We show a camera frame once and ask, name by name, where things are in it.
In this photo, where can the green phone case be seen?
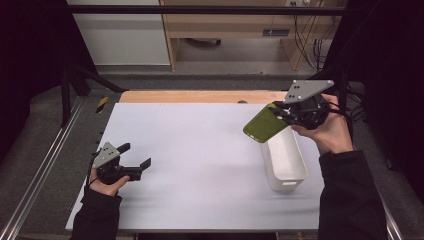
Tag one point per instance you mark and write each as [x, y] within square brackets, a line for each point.
[265, 125]

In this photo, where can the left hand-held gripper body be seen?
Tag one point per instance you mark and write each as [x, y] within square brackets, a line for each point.
[111, 171]

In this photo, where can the grey power strip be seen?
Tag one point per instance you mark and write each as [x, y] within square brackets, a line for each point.
[275, 32]

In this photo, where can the black curtain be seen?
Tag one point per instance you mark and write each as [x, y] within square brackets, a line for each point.
[30, 66]
[390, 83]

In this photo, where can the person's left hand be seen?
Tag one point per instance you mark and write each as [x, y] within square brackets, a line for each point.
[106, 189]

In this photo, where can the person's right hand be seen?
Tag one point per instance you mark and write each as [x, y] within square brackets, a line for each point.
[333, 133]

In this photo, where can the white plastic bin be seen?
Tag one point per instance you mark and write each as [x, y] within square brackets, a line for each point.
[285, 160]

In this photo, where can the black horizontal frame bar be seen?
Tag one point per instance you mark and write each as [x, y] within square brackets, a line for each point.
[200, 10]

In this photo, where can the wooden desk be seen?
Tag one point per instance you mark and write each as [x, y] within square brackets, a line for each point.
[230, 23]

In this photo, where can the white table sheet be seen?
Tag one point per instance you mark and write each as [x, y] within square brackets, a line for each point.
[200, 150]

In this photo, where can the white cabinet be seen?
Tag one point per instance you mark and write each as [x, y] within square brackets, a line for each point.
[123, 36]

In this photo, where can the aluminium rail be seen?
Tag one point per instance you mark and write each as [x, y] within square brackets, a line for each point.
[40, 170]
[395, 226]

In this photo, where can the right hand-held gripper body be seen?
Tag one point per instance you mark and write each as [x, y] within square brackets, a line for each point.
[310, 111]

